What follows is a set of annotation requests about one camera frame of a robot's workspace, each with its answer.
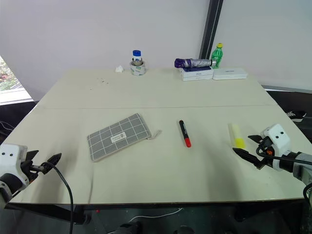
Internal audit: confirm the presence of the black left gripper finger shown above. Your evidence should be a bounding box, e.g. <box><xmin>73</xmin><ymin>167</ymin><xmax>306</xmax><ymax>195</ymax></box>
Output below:
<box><xmin>40</xmin><ymin>153</ymin><xmax>62</xmax><ymax>174</ymax></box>
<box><xmin>25</xmin><ymin>149</ymin><xmax>40</xmax><ymax>162</ymax></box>

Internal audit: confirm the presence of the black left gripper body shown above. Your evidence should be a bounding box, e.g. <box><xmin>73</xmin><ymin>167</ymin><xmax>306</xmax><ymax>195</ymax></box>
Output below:
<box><xmin>20</xmin><ymin>158</ymin><xmax>47</xmax><ymax>176</ymax></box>

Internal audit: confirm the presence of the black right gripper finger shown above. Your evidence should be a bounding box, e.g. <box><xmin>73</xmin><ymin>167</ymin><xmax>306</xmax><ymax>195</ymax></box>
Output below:
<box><xmin>247</xmin><ymin>134</ymin><xmax>264</xmax><ymax>144</ymax></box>
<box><xmin>232</xmin><ymin>147</ymin><xmax>266</xmax><ymax>170</ymax></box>

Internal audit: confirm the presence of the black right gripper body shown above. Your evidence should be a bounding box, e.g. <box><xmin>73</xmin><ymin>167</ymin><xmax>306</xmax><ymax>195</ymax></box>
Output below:
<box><xmin>255</xmin><ymin>136</ymin><xmax>275</xmax><ymax>169</ymax></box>

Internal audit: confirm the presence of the grey checked pencil pouch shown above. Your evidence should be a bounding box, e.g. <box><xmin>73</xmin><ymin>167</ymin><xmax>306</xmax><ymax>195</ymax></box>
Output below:
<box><xmin>86</xmin><ymin>113</ymin><xmax>163</xmax><ymax>164</ymax></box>

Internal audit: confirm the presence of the yellow highlighter pen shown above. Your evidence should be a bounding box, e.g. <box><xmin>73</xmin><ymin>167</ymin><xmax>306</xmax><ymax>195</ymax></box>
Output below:
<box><xmin>228</xmin><ymin>123</ymin><xmax>246</xmax><ymax>149</ymax></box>

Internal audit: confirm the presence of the black white sneaker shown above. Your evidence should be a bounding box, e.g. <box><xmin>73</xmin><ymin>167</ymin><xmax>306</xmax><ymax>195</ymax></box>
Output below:
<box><xmin>283</xmin><ymin>110</ymin><xmax>308</xmax><ymax>123</ymax></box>

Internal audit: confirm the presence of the black red-capped marker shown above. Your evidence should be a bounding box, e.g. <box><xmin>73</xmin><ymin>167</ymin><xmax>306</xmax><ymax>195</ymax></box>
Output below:
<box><xmin>178</xmin><ymin>119</ymin><xmax>192</xmax><ymax>148</ymax></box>

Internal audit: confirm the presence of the window with sill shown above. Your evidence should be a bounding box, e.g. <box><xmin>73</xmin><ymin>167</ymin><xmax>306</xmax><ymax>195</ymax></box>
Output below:
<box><xmin>0</xmin><ymin>54</ymin><xmax>33</xmax><ymax>105</ymax></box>

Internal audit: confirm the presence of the white phone box stack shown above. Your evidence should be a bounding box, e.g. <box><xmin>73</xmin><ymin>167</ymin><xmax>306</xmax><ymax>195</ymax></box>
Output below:
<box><xmin>179</xmin><ymin>66</ymin><xmax>215</xmax><ymax>82</ymax></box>

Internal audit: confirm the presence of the green yellow-capped plastic bottle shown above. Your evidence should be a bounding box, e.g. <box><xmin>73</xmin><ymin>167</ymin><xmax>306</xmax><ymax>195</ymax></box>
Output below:
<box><xmin>211</xmin><ymin>42</ymin><xmax>224</xmax><ymax>69</ymax></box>

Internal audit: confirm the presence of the purple silver folded umbrella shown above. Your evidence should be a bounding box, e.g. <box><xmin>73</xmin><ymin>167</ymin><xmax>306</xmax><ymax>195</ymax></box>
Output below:
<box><xmin>174</xmin><ymin>58</ymin><xmax>213</xmax><ymax>69</ymax></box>

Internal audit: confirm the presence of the clear tape roll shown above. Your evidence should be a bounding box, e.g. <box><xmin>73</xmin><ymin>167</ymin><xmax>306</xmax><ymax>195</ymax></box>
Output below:
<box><xmin>129</xmin><ymin>60</ymin><xmax>147</xmax><ymax>77</ymax></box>

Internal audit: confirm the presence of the blue-capped small bottle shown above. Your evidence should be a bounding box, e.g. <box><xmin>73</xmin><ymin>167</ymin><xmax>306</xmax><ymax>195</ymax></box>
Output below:
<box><xmin>131</xmin><ymin>49</ymin><xmax>143</xmax><ymax>66</ymax></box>

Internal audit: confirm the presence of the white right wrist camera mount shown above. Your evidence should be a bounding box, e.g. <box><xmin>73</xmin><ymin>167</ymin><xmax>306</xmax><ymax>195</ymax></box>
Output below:
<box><xmin>260</xmin><ymin>123</ymin><xmax>292</xmax><ymax>156</ymax></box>

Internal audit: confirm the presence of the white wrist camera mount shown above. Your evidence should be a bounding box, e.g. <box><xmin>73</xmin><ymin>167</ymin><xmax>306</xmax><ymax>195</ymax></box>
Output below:
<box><xmin>260</xmin><ymin>123</ymin><xmax>292</xmax><ymax>156</ymax></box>
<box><xmin>0</xmin><ymin>143</ymin><xmax>28</xmax><ymax>194</ymax></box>

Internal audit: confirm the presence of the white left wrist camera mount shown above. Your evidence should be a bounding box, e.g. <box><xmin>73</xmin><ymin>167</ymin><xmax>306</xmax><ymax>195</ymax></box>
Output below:
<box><xmin>0</xmin><ymin>143</ymin><xmax>28</xmax><ymax>194</ymax></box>

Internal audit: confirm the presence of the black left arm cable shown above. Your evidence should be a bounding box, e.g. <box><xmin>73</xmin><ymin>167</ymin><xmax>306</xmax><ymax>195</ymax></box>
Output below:
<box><xmin>50</xmin><ymin>163</ymin><xmax>75</xmax><ymax>234</ymax></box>

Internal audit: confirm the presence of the white floor cable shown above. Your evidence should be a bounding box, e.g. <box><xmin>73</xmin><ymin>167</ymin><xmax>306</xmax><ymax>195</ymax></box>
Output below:
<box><xmin>128</xmin><ymin>207</ymin><xmax>183</xmax><ymax>223</ymax></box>

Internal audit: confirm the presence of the dark vertical wall post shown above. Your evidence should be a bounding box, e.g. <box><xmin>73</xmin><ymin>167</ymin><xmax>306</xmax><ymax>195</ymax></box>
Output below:
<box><xmin>199</xmin><ymin>0</ymin><xmax>224</xmax><ymax>61</ymax></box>

